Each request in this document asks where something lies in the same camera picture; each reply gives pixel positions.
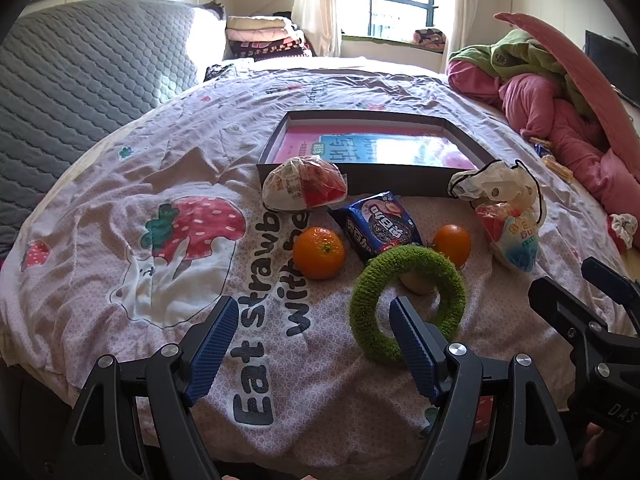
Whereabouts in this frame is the mandarin orange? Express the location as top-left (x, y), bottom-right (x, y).
top-left (292, 226), bottom-right (347, 281)
top-left (432, 224), bottom-right (473, 268)

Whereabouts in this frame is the blue toy egg packet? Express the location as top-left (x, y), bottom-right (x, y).
top-left (474, 201), bottom-right (541, 273)

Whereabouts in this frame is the pink quilt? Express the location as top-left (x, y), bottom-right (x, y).
top-left (446, 57), bottom-right (640, 221)

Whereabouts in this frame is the dark patterned cloth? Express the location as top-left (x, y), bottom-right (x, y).
top-left (204, 62), bottom-right (241, 82)

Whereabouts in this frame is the pink quilted cushion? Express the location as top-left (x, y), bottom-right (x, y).
top-left (494, 11), bottom-right (640, 183)

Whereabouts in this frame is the stack of folded blankets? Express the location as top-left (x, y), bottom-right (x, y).
top-left (225, 15), bottom-right (313, 60)

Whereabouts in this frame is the cream curtain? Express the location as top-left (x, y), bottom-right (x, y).
top-left (442, 0), bottom-right (483, 68)
top-left (291, 0), bottom-right (342, 58)

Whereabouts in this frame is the strawberry printed bedsheet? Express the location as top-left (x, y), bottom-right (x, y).
top-left (0, 57), bottom-right (640, 466)

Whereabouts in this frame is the small beige ball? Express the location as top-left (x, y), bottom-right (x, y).
top-left (400, 269), bottom-right (435, 295)

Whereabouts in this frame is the translucent beige shower cap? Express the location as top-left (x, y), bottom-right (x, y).
top-left (446, 159), bottom-right (548, 228)

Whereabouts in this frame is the person's right hand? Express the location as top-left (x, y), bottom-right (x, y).
top-left (585, 422), bottom-right (618, 466)

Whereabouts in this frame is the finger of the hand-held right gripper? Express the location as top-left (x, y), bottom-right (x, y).
top-left (528, 276), bottom-right (623, 361)
top-left (581, 257), bottom-right (640, 311)

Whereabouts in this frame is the pink booklet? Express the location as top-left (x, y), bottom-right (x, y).
top-left (274, 127), bottom-right (480, 171)

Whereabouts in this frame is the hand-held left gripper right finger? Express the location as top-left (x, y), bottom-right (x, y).
top-left (389, 296), bottom-right (583, 480)

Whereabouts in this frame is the folded patterned cloth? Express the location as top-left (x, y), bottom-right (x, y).
top-left (412, 27), bottom-right (447, 53)

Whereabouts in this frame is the dark screen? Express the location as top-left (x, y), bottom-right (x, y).
top-left (585, 30), bottom-right (640, 111)

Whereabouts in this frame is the green garment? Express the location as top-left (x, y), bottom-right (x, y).
top-left (452, 29), bottom-right (596, 116)

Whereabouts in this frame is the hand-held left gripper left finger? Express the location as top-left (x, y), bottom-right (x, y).
top-left (55, 296), bottom-right (240, 480)

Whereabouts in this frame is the blue cookie packet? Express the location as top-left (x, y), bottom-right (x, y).
top-left (327, 191), bottom-right (426, 264)

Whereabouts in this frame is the red toy egg packet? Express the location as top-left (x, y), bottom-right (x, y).
top-left (262, 156), bottom-right (348, 212)

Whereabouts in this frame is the white red scrunchie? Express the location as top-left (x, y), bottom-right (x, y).
top-left (607, 212), bottom-right (640, 253)

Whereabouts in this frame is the grey quilted headboard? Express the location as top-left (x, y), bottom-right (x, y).
top-left (0, 0), bottom-right (228, 256)

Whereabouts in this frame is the green fuzzy ring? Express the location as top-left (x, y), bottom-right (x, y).
top-left (349, 246), bottom-right (467, 366)

